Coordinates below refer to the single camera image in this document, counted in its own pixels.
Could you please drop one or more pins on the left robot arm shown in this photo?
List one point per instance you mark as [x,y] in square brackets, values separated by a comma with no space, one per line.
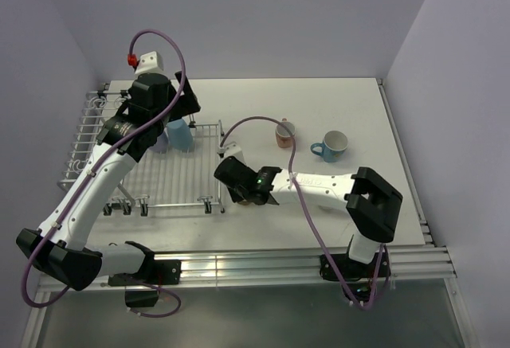
[57,246]

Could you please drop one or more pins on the metal wire dish rack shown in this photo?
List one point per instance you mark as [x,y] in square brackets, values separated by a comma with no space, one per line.
[179,165]

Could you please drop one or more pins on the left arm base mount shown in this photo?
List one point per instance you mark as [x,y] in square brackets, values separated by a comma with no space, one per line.
[144,278]

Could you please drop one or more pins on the lilac cup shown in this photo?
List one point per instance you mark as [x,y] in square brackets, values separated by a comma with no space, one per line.
[162,143]

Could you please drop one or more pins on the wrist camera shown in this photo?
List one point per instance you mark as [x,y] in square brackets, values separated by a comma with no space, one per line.
[232,149]
[151,62]

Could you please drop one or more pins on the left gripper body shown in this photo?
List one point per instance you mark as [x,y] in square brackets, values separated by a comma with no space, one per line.
[183,107]

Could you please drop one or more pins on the blue mug with handle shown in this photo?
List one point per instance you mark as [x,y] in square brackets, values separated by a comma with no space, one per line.
[332,146]

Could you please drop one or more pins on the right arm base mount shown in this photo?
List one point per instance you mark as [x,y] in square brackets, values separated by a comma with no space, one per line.
[362,283]

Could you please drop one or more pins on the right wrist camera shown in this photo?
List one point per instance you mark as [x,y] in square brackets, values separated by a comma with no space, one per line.
[232,149]

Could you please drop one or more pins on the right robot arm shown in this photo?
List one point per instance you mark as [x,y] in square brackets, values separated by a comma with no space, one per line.
[372,202]

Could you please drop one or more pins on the aluminium rail frame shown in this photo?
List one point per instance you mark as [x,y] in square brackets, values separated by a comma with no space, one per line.
[415,256]

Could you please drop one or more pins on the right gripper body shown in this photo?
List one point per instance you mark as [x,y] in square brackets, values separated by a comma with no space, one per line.
[237,194]

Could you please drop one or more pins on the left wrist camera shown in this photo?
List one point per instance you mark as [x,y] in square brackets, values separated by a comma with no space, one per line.
[151,62]

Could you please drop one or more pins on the blue cup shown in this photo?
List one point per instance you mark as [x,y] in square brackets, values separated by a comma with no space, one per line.
[180,136]

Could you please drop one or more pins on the pink mug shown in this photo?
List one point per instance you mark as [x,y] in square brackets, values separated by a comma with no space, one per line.
[285,132]

